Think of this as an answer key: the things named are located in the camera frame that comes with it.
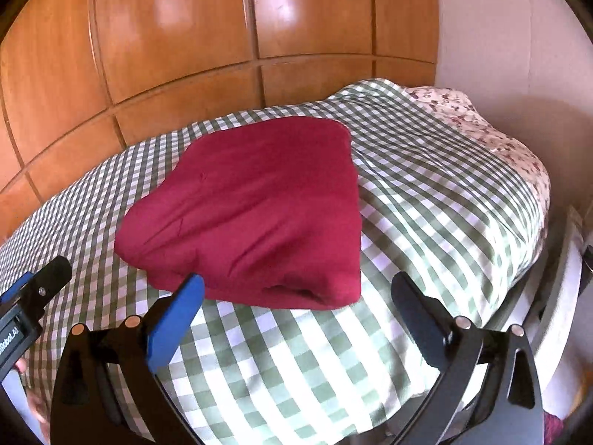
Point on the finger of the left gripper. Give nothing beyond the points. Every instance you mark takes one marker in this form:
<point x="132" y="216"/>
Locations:
<point x="14" y="289"/>
<point x="45" y="284"/>

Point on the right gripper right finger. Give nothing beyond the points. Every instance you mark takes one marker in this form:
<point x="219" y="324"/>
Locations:
<point x="509" y="407"/>

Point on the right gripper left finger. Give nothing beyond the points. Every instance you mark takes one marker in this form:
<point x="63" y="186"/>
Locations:
<point x="84" y="407"/>

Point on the dark red sweater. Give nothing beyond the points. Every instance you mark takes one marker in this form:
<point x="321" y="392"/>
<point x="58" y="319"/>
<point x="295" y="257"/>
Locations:
<point x="267" y="214"/>

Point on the person's left hand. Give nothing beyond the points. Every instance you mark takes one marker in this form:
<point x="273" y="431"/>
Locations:
<point x="33" y="400"/>

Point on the floral patterned pillow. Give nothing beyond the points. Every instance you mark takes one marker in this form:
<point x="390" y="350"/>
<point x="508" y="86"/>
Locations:
<point x="454" y="108"/>

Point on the white bed frame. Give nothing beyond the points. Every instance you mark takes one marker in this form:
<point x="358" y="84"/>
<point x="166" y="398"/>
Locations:
<point x="544" y="303"/>

